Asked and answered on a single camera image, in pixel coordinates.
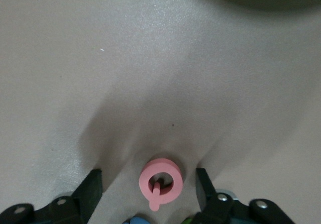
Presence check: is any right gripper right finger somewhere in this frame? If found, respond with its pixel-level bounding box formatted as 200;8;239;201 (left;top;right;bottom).
193;168;294;224

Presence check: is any blue letter G block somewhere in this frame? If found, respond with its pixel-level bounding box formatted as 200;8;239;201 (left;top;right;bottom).
122;215;148;224

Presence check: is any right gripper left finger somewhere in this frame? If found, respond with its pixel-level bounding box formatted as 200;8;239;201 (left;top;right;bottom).
0;169;103;224

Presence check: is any brown table mat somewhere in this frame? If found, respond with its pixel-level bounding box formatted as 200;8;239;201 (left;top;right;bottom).
0;0;321;224

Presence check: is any pink letter Q block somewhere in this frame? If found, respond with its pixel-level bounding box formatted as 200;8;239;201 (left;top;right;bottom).
138;158;184;212

